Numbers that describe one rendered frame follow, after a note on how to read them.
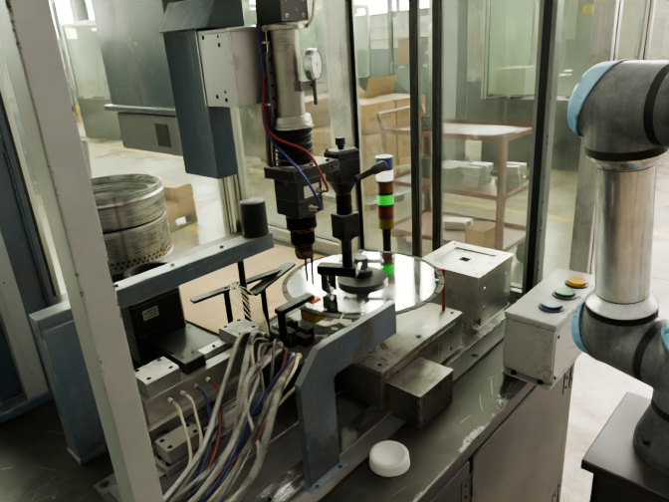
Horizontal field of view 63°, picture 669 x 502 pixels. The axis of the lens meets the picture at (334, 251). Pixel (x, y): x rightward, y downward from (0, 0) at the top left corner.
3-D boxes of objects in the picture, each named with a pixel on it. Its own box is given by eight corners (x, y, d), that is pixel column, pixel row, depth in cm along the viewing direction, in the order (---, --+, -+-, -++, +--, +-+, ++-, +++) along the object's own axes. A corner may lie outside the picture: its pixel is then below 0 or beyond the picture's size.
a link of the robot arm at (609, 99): (638, 397, 94) (654, 70, 71) (564, 359, 106) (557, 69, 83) (681, 367, 98) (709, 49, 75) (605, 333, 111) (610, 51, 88)
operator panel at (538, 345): (553, 322, 138) (557, 267, 133) (598, 335, 131) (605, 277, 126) (501, 373, 119) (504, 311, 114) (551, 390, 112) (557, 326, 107)
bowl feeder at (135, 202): (150, 273, 186) (128, 168, 173) (203, 296, 166) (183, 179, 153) (58, 308, 165) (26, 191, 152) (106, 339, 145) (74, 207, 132)
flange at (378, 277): (373, 294, 113) (373, 283, 113) (328, 285, 119) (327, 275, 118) (395, 274, 122) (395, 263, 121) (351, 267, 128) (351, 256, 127)
